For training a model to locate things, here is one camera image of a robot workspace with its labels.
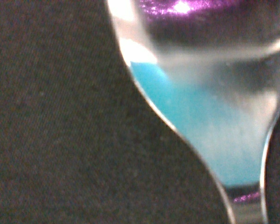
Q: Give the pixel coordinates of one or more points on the silver metal spoon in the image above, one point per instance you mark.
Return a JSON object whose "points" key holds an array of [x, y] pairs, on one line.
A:
{"points": [[211, 70]]}

